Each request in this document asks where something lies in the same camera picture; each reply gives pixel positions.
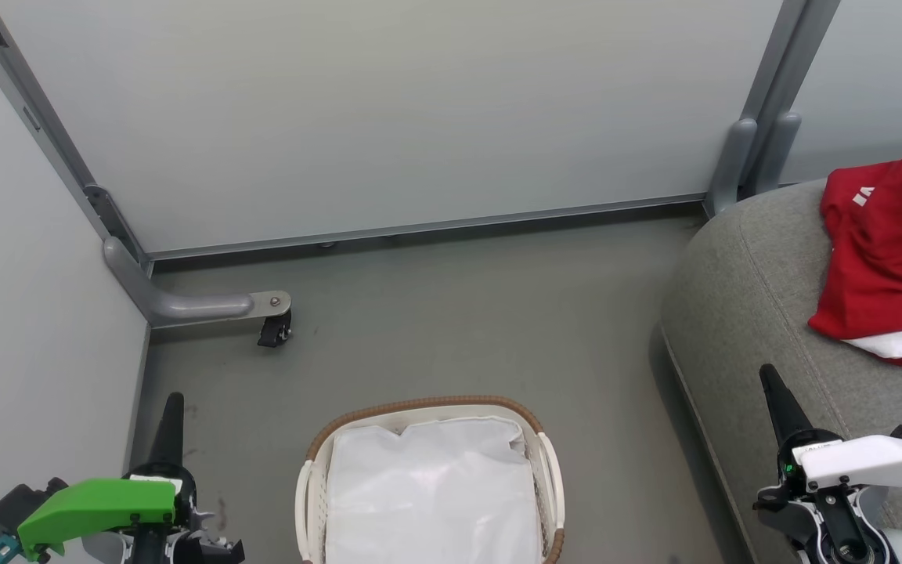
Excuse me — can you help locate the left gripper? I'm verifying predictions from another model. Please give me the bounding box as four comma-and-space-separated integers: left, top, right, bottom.
81, 392, 246, 564

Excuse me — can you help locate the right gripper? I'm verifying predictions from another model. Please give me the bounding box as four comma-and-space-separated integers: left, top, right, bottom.
755, 363, 902, 564

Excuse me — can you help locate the red jersey shirt white trim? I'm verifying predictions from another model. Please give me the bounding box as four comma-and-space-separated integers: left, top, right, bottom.
809, 146, 902, 367

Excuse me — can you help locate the white laundry basket brown rim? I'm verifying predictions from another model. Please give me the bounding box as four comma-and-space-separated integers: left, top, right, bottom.
294, 396, 567, 564

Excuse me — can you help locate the white basket liner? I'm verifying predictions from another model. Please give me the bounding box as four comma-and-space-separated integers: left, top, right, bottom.
324, 415, 543, 564

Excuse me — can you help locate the grey fabric sofa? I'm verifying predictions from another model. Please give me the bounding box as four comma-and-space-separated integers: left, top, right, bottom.
658, 179, 902, 564

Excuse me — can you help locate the black caster wheel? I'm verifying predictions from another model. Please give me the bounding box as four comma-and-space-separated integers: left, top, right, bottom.
257, 312, 294, 349

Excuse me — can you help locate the grey partition foot bracket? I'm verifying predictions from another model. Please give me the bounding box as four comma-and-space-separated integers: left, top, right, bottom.
103, 235, 293, 330

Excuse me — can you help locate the grey partition double post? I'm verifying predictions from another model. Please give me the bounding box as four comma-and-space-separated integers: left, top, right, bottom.
704, 0, 842, 218

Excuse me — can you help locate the grey partition bottom rail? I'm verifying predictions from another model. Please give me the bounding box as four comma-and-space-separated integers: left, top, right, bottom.
144, 193, 709, 261

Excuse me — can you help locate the grey partition corner post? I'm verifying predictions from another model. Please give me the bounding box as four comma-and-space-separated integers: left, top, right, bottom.
0, 0, 156, 277

